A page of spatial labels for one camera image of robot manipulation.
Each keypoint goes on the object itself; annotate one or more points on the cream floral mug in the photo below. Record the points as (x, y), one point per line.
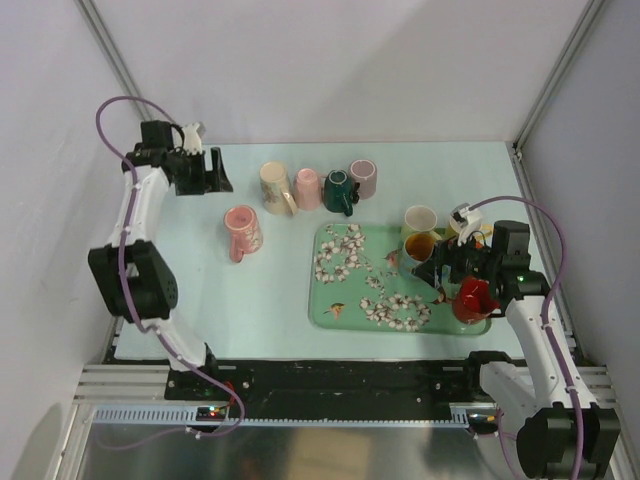
(277, 193)

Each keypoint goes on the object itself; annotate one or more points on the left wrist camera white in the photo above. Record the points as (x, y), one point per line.
(193, 134)

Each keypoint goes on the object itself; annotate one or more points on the blue floral mug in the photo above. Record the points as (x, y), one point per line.
(415, 248)

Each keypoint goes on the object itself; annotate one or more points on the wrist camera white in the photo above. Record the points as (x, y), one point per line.
(464, 220)
(193, 134)

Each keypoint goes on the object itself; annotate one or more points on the red mug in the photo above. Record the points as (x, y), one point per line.
(473, 302)

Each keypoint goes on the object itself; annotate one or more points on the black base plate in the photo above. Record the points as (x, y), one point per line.
(331, 390)

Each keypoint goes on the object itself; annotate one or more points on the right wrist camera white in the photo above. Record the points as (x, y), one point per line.
(464, 220)

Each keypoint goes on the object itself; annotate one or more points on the mauve mug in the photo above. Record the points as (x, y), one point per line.
(364, 172)

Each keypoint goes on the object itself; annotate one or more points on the green floral tray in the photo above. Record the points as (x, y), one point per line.
(356, 285)

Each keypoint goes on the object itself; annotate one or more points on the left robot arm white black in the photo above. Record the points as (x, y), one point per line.
(135, 281)

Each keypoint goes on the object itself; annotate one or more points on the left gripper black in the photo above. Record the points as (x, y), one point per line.
(210, 182)

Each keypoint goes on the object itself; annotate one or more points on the yellow mug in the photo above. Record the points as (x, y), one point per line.
(484, 233)

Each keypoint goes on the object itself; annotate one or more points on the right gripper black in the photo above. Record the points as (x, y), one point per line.
(446, 253)

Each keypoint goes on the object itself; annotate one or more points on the dark green mug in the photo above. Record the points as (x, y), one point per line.
(340, 193)

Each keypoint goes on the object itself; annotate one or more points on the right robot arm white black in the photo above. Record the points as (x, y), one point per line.
(562, 432)

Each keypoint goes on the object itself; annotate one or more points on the light pink mug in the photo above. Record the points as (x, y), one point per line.
(307, 189)

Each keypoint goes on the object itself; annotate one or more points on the light green mug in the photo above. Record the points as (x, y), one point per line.
(420, 219)

